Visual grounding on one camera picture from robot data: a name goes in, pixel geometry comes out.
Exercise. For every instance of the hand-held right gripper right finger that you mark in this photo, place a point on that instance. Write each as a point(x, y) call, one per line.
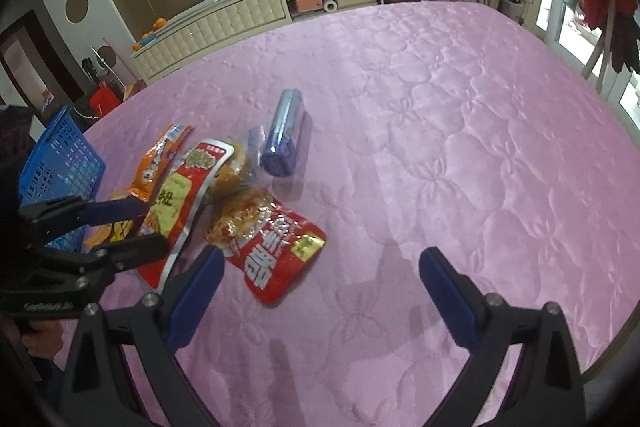
point(447, 302)

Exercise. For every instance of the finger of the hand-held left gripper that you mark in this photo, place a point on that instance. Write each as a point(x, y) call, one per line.
point(115, 211)
point(135, 252)

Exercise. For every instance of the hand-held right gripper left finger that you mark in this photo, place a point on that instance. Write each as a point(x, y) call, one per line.
point(195, 302)

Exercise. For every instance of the yellow snack packet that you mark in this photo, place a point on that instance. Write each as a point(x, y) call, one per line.
point(112, 234)

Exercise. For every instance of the red silver snack packet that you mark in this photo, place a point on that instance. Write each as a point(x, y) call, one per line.
point(175, 202)

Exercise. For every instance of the orange stick snack packet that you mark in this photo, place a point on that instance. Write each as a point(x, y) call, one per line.
point(160, 157)

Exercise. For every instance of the blue plastic basket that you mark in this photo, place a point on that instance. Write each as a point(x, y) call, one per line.
point(60, 157)

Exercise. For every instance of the red clear-window snack packet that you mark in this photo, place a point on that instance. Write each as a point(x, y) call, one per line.
point(272, 257)

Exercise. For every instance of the clear bread packet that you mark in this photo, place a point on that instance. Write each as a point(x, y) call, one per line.
point(232, 172)

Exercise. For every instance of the blue purple roll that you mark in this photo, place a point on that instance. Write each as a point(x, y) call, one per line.
point(284, 132)

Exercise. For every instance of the person's left hand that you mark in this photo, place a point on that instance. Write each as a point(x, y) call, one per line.
point(42, 339)

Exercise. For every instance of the red bag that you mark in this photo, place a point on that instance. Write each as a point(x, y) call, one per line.
point(105, 99)

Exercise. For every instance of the broom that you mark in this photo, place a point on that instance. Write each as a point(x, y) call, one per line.
point(131, 89)

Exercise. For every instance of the pink quilted tablecloth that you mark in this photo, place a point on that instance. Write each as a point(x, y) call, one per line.
point(450, 157)

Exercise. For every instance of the blue fruit dish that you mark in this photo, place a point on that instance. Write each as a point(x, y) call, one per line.
point(149, 41)

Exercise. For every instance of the cream tv cabinet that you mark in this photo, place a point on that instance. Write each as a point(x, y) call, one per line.
point(225, 22)

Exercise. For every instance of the orange flat box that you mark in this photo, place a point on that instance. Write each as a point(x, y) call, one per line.
point(307, 4)

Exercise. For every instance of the white paper roll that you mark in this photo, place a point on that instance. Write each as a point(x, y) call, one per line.
point(330, 5)

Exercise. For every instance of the grey bucket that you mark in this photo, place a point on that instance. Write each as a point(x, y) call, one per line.
point(512, 7)

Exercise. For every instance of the glass sliding door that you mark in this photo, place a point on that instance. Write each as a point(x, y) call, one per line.
point(555, 17)

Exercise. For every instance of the dark wooden door frame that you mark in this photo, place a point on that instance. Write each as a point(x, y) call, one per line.
point(25, 67)

